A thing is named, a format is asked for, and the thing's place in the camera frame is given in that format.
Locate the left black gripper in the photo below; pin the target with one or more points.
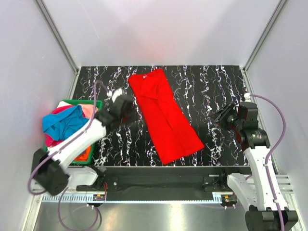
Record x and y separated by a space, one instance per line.
132 109

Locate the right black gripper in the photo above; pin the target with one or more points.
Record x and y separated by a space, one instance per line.
222 113

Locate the red t shirt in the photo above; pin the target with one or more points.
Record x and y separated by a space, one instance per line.
170 131

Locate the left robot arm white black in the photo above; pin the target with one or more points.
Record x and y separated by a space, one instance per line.
51 169

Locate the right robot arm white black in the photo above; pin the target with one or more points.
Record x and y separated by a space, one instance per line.
265 207

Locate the green plastic basket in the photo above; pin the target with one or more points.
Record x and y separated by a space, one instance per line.
90 159

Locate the white t shirt in basket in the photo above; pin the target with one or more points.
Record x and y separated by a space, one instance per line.
87 109

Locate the orange t shirt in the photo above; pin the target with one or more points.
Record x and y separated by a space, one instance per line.
83 157

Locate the blue t shirt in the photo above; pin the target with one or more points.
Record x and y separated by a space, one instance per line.
62 125

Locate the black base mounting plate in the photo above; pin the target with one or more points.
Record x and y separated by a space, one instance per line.
159 182

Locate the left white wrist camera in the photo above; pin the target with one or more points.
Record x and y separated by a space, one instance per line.
113 95

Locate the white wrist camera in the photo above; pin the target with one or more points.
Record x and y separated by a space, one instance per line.
113 95
246 97

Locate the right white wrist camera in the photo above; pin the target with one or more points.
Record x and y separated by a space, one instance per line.
246 97

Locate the white slotted cable duct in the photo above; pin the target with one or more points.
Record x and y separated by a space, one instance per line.
95 199

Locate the right aluminium frame post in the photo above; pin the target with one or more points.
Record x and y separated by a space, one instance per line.
268 28

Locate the aluminium frame post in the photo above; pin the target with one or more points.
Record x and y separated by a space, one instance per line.
268 28
55 32

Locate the left aluminium frame post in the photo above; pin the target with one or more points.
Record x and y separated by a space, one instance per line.
55 32

